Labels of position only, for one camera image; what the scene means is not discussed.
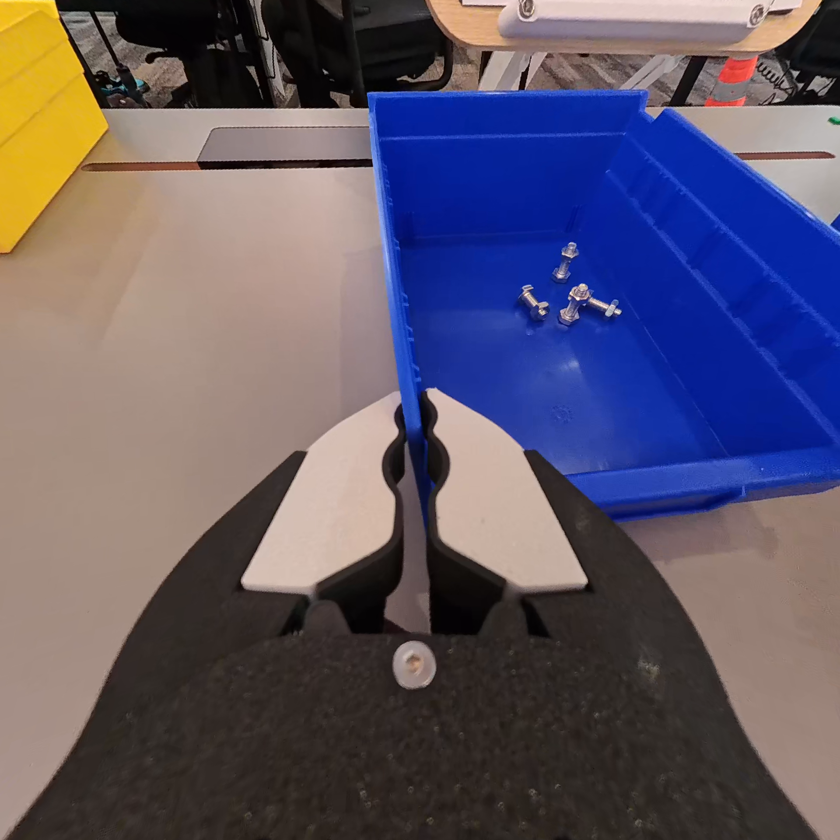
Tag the instruction sheet on stand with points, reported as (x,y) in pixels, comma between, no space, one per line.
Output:
(460,20)

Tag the silver bolt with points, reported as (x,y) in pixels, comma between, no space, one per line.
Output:
(604,306)
(533,303)
(572,305)
(567,260)

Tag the orange striped traffic cone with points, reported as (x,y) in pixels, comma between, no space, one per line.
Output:
(735,82)

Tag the yellow storage bin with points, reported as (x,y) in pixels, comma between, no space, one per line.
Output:
(40,118)

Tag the black office chair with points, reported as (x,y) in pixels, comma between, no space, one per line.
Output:
(381,40)

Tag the white document stand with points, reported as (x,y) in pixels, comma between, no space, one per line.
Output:
(503,72)

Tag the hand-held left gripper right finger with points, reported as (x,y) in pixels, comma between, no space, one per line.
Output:
(512,525)

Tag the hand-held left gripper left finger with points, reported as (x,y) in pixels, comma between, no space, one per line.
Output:
(315,525)

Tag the white instruction board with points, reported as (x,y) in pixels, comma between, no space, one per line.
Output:
(630,20)

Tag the dark flat tablet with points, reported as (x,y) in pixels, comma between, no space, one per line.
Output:
(289,145)

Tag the blue storage bin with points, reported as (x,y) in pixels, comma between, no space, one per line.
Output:
(525,394)

